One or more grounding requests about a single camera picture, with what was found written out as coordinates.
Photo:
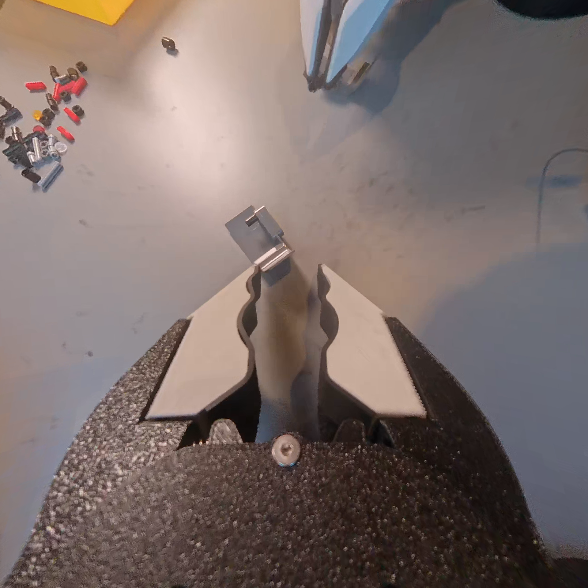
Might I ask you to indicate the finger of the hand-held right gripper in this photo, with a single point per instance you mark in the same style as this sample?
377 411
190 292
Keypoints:
310 27
363 23

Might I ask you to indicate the yellow plastic parts bin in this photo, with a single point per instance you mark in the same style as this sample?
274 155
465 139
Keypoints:
101 13

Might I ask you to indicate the pile of small brick pins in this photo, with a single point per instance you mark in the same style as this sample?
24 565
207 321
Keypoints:
57 89

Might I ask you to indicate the grey curved brick panel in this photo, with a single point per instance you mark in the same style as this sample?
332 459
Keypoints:
243 234
360 72

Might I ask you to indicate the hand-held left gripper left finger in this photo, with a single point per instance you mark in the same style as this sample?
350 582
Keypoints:
206 363

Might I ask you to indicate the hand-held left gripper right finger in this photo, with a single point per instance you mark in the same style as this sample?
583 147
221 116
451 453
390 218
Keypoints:
372 363

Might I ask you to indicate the grey desk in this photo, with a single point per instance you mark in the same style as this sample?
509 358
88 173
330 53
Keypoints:
160 229

